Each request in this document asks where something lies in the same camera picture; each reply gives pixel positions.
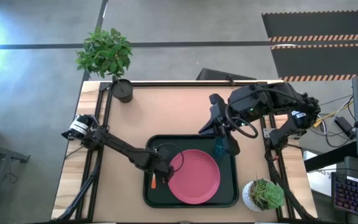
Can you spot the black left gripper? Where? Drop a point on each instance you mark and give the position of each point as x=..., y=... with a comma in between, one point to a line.
x=157, y=160

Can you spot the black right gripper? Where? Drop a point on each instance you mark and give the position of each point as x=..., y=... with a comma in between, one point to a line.
x=220, y=115

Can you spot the blue faceted plastic cup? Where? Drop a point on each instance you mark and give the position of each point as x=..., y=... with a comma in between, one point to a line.
x=218, y=151

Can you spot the red round plate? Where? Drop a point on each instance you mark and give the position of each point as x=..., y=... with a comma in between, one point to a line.
x=194, y=179

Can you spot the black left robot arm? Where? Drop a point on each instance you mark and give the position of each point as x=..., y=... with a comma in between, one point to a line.
x=120, y=146

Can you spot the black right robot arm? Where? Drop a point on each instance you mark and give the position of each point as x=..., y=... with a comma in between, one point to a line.
x=275, y=99

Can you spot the dark green plastic tray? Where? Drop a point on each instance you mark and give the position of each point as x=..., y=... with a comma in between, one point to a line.
x=157, y=199

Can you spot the succulent in white pot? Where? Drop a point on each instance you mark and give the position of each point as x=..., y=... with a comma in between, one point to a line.
x=264, y=195

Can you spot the black power adapter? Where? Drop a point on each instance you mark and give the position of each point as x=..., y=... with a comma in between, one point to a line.
x=345, y=127

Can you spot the black striped floor mat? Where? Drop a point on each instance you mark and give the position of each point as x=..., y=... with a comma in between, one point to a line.
x=325, y=60
x=319, y=23

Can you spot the leafy tree in black pot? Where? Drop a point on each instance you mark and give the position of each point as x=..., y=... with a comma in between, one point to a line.
x=104, y=53

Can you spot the backlit computer keyboard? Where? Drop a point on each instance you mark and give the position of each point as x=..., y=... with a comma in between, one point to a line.
x=354, y=196

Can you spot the black aluminium table frame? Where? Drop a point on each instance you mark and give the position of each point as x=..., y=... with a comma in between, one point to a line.
x=197, y=83

